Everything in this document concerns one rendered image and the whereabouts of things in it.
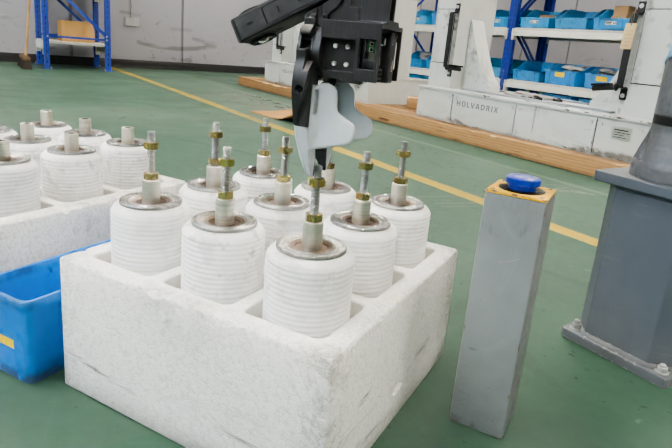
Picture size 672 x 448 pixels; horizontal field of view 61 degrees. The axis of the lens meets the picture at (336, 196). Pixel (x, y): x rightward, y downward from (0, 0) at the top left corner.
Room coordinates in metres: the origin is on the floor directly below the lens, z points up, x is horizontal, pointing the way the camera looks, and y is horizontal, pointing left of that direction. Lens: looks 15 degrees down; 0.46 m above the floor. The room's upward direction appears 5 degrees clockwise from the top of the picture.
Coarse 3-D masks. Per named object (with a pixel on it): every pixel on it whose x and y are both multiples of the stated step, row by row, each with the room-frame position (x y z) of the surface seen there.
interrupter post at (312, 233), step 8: (304, 224) 0.56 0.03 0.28; (312, 224) 0.56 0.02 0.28; (320, 224) 0.56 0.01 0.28; (304, 232) 0.56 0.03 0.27; (312, 232) 0.56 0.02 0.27; (320, 232) 0.56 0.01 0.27; (304, 240) 0.56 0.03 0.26; (312, 240) 0.56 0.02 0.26; (320, 240) 0.56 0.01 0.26; (304, 248) 0.56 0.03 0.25; (312, 248) 0.56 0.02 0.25; (320, 248) 0.56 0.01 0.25
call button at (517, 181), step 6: (510, 174) 0.67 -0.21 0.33; (516, 174) 0.67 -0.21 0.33; (522, 174) 0.67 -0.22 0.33; (510, 180) 0.65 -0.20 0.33; (516, 180) 0.65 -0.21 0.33; (522, 180) 0.64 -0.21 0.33; (528, 180) 0.64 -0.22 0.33; (534, 180) 0.64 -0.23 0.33; (540, 180) 0.65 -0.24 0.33; (510, 186) 0.66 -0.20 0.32; (516, 186) 0.65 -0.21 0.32; (522, 186) 0.64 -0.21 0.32; (528, 186) 0.64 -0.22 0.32; (534, 186) 0.64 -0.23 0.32
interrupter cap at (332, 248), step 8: (280, 240) 0.57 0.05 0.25; (288, 240) 0.58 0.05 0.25; (296, 240) 0.58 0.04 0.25; (328, 240) 0.59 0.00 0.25; (336, 240) 0.59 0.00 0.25; (280, 248) 0.55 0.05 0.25; (288, 248) 0.55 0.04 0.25; (296, 248) 0.56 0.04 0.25; (328, 248) 0.57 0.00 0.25; (336, 248) 0.56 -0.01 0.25; (344, 248) 0.56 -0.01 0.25; (296, 256) 0.53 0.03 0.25; (304, 256) 0.53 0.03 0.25; (312, 256) 0.53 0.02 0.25; (320, 256) 0.53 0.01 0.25; (328, 256) 0.54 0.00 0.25; (336, 256) 0.54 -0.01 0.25
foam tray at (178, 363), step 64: (64, 256) 0.65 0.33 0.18; (448, 256) 0.77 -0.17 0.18; (64, 320) 0.65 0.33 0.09; (128, 320) 0.59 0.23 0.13; (192, 320) 0.55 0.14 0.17; (256, 320) 0.53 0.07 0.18; (384, 320) 0.57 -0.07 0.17; (128, 384) 0.59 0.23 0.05; (192, 384) 0.55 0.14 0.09; (256, 384) 0.51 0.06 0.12; (320, 384) 0.47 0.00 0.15; (384, 384) 0.59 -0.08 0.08
